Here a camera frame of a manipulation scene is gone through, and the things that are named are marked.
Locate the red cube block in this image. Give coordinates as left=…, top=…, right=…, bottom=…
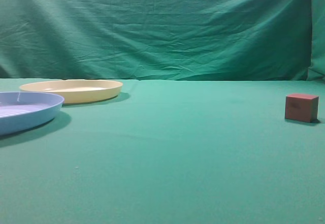
left=285, top=93, right=319, bottom=123

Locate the yellow plastic plate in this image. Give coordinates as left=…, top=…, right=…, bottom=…
left=20, top=79, right=123, bottom=104

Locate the blue plastic plate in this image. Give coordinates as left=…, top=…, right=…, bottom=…
left=1, top=91, right=64, bottom=136

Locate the green backdrop cloth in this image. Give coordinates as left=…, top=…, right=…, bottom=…
left=1, top=0, right=324, bottom=81

